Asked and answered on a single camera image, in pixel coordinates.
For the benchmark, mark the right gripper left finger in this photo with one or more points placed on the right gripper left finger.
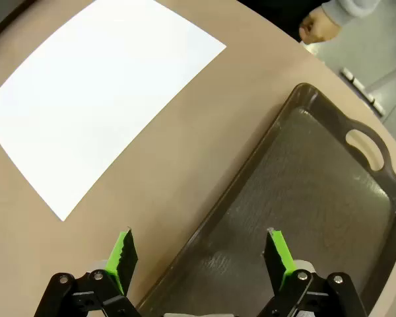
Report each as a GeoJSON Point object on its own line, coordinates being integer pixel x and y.
{"type": "Point", "coordinates": [118, 261]}

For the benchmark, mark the person's left forearm grey sleeve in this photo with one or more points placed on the person's left forearm grey sleeve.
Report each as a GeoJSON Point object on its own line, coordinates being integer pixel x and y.
{"type": "Point", "coordinates": [349, 8]}

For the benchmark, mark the white A4 paper sheet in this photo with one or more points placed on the white A4 paper sheet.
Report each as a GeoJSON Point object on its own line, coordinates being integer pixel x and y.
{"type": "Point", "coordinates": [85, 99]}

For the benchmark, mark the brown plastic serving tray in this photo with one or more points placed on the brown plastic serving tray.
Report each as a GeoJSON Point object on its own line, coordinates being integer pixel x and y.
{"type": "Point", "coordinates": [300, 198]}

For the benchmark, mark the person's left hand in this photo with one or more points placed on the person's left hand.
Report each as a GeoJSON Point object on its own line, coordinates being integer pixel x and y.
{"type": "Point", "coordinates": [316, 26]}

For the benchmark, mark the white table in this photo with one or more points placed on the white table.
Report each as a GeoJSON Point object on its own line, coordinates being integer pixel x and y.
{"type": "Point", "coordinates": [347, 74]}

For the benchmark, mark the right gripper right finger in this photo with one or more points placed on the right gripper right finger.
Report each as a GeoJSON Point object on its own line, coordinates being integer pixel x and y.
{"type": "Point", "coordinates": [278, 257]}

